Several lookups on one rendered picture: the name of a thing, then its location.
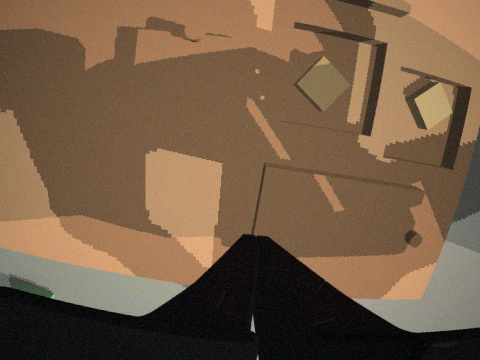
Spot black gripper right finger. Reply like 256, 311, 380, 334
252, 236, 480, 360

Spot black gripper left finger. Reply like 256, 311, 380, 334
0, 235, 260, 360

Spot green rectangular block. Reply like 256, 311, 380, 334
11, 281, 55, 299

